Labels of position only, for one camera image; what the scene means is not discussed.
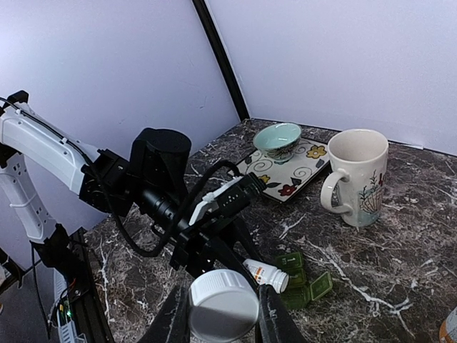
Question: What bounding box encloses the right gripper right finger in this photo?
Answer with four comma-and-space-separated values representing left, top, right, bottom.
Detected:
254, 284, 303, 343

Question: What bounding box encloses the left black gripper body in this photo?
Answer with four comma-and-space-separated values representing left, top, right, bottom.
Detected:
169, 224, 229, 278

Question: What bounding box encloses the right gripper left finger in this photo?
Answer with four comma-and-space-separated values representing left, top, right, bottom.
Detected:
138, 285, 189, 343

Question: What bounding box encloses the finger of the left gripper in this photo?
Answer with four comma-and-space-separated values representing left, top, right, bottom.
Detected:
206, 239, 258, 289
228, 217, 264, 263

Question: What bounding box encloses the white bottle screw cap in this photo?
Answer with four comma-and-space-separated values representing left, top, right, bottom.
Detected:
189, 269, 259, 342

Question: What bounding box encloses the orange pill bottle grey cap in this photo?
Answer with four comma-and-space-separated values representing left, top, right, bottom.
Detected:
438, 307, 457, 343

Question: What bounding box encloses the small white pill bottle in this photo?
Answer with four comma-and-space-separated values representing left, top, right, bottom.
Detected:
243, 259, 289, 294

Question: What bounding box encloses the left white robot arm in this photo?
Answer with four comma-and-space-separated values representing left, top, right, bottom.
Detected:
1, 91, 266, 288

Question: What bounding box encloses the floral square plate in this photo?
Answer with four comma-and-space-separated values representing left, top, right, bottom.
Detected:
237, 138, 329, 203

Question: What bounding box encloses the left light green bowl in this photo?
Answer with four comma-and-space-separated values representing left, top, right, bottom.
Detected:
253, 123, 302, 162

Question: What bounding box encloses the cream coral pattern mug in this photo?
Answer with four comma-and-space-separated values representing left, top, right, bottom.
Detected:
320, 129, 389, 227

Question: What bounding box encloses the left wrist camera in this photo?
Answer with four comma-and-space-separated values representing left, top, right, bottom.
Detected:
187, 172, 268, 227

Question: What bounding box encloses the black front table rail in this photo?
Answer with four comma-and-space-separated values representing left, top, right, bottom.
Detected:
30, 224, 114, 342

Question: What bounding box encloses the left black frame post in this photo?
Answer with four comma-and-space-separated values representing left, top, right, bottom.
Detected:
191, 0, 250, 121

